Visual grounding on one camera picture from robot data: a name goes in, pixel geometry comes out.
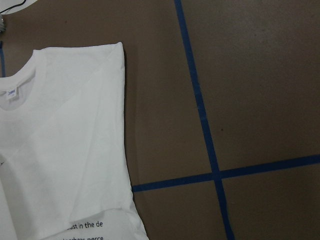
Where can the white long-sleeve printed shirt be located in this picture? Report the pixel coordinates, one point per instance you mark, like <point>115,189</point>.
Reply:
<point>63,169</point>

